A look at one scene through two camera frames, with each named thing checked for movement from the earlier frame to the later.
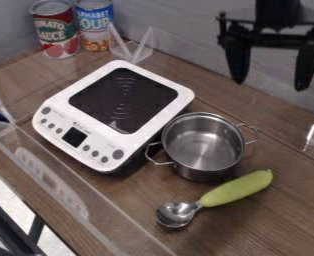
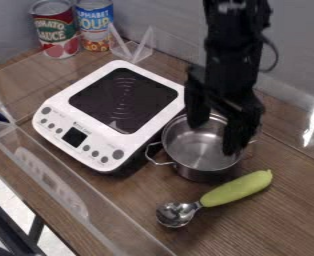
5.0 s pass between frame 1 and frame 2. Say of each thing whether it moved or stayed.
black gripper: moved
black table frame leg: stayed
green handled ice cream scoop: stayed
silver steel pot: stayed
